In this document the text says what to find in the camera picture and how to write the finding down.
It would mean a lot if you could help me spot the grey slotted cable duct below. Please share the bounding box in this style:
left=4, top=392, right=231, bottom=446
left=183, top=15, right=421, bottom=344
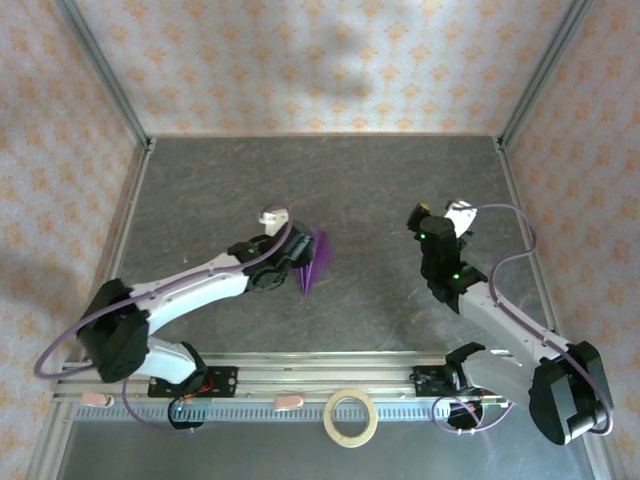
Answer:
left=72, top=402, right=586, bottom=421

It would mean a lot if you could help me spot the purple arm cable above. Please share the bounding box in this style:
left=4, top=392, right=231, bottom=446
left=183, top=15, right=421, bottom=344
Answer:
left=432, top=202, right=615, bottom=437
left=33, top=201, right=296, bottom=436

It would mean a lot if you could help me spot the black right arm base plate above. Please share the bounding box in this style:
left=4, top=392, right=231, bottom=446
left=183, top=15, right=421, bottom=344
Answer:
left=412, top=364, right=506, bottom=401

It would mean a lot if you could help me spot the aluminium mounting rail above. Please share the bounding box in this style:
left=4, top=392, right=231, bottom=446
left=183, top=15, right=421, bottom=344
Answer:
left=53, top=352, right=599, bottom=404

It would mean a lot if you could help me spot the grey metal shelf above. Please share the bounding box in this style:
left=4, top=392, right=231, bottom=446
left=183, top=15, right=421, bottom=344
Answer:
left=54, top=418, right=599, bottom=480

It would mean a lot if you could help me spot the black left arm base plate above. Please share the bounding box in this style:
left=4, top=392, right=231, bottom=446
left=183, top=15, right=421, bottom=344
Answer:
left=147, top=366, right=239, bottom=399

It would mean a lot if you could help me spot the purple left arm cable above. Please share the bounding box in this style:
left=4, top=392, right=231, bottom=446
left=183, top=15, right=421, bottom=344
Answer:
left=33, top=201, right=296, bottom=436

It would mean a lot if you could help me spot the aluminium frame post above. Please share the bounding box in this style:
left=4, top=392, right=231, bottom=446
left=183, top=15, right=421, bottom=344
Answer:
left=52, top=0, right=154, bottom=151
left=497, top=0, right=596, bottom=151

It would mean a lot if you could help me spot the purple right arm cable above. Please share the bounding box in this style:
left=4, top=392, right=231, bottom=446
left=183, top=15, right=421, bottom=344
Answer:
left=432, top=202, right=615, bottom=437

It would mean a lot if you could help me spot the aluminium table side rail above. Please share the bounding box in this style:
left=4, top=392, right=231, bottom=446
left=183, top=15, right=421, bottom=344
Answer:
left=494, top=137, right=571, bottom=361
left=79, top=139, right=156, bottom=361

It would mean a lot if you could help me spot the aluminium frame leg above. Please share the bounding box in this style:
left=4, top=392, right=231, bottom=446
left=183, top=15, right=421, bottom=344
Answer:
left=572, top=399, right=619, bottom=480
left=27, top=402, right=76, bottom=480

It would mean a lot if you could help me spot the beige tape roll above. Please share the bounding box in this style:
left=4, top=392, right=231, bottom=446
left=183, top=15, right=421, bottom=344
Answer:
left=323, top=388, right=379, bottom=449

